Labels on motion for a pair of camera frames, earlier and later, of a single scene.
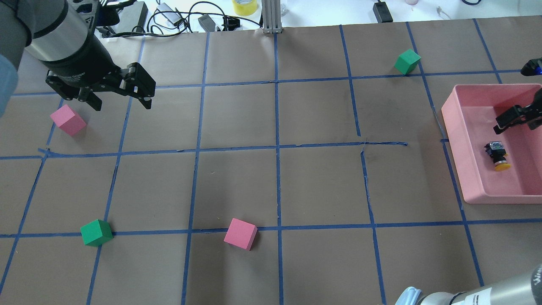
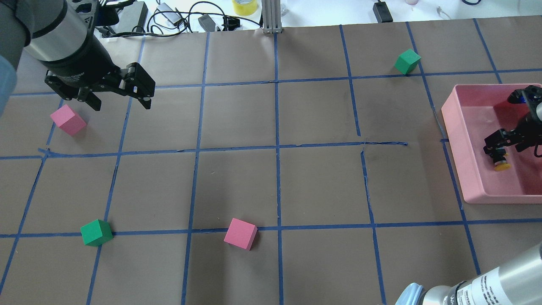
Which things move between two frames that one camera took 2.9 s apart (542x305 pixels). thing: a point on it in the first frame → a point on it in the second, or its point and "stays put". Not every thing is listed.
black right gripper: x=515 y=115 → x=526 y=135
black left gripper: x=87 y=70 stays put
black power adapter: x=130 y=16 stays put
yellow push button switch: x=496 y=150 stays put
